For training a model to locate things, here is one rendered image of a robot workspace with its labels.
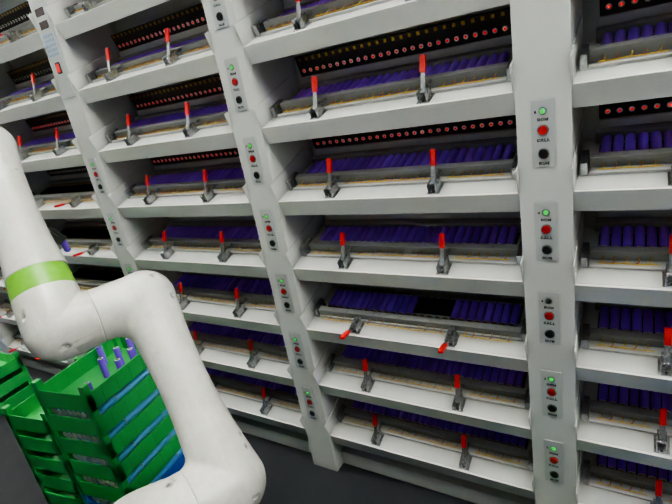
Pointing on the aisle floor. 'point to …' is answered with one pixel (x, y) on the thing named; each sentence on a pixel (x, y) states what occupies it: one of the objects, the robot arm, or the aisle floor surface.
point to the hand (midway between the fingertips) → (51, 234)
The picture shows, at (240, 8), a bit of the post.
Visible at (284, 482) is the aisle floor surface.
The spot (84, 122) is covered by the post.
